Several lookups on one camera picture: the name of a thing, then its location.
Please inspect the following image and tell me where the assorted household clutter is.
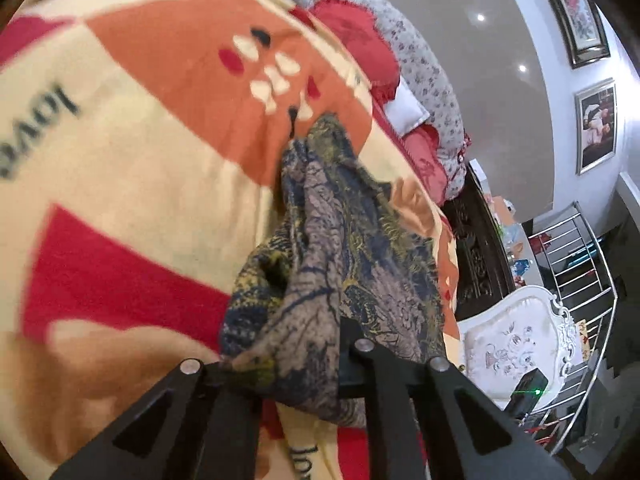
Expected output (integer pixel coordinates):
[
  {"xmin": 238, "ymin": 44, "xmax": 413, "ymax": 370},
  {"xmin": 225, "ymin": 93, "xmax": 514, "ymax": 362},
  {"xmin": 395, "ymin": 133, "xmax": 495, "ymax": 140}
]
[{"xmin": 482, "ymin": 195, "xmax": 532, "ymax": 282}]

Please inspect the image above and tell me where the white ornate upholstered chair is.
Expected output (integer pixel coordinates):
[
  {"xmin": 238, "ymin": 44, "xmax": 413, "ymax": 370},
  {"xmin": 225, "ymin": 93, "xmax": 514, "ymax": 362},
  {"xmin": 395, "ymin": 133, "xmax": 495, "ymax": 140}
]
[{"xmin": 457, "ymin": 285, "xmax": 584, "ymax": 411}]

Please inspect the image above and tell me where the dark floral patterned shirt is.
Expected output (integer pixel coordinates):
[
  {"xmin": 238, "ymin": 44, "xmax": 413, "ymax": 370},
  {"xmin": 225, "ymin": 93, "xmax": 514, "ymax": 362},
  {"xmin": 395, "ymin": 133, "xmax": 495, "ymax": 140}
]
[{"xmin": 220, "ymin": 114, "xmax": 448, "ymax": 429}]

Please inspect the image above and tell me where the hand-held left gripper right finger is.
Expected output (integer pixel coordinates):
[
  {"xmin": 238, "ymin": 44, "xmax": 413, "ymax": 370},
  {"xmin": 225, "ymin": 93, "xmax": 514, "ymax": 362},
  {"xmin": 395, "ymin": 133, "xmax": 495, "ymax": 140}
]
[{"xmin": 337, "ymin": 316, "xmax": 576, "ymax": 480}]

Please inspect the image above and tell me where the dark carved wooden cabinet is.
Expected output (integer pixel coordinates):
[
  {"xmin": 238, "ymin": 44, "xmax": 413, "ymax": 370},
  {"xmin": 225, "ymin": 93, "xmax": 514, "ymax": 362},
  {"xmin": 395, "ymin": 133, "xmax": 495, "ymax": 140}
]
[{"xmin": 442, "ymin": 160, "xmax": 519, "ymax": 319}]

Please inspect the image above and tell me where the white square pillow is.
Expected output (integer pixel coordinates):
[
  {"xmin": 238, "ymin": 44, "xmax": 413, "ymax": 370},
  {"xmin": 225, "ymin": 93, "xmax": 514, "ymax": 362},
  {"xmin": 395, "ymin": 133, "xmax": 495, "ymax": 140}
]
[{"xmin": 386, "ymin": 80, "xmax": 432, "ymax": 134}]

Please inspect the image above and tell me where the red heart pillow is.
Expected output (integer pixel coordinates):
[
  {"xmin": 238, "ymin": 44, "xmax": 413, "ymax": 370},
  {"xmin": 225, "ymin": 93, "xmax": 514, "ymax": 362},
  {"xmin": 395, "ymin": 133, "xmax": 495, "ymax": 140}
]
[
  {"xmin": 401, "ymin": 124, "xmax": 449, "ymax": 207},
  {"xmin": 310, "ymin": 0, "xmax": 402, "ymax": 104}
]

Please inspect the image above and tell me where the metal drying rack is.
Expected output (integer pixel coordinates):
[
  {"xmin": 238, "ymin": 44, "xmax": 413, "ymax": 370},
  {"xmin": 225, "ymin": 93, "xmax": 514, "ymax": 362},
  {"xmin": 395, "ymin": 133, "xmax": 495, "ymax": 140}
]
[{"xmin": 520, "ymin": 200, "xmax": 629, "ymax": 457}]

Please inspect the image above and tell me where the framed portrait photo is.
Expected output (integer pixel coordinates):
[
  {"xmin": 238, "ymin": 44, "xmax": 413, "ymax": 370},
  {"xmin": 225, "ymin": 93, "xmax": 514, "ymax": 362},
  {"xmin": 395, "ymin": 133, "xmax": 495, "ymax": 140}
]
[{"xmin": 573, "ymin": 78, "xmax": 619, "ymax": 176}]

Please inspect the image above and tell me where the large framed floral picture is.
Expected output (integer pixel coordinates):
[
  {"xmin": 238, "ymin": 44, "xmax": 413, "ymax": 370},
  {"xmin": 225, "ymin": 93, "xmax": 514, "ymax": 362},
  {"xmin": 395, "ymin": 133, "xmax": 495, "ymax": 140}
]
[{"xmin": 529, "ymin": 0, "xmax": 612, "ymax": 70}]

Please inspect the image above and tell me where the printed fleece blanket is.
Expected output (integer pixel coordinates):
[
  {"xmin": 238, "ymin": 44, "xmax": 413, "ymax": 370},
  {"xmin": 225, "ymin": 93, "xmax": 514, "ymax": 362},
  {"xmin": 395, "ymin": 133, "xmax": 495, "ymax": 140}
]
[{"xmin": 0, "ymin": 0, "xmax": 462, "ymax": 480}]

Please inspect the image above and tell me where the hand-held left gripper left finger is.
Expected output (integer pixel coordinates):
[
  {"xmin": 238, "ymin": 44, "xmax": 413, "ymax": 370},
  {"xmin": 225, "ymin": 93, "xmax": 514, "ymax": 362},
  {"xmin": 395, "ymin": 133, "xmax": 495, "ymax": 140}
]
[{"xmin": 49, "ymin": 357, "xmax": 263, "ymax": 480}]

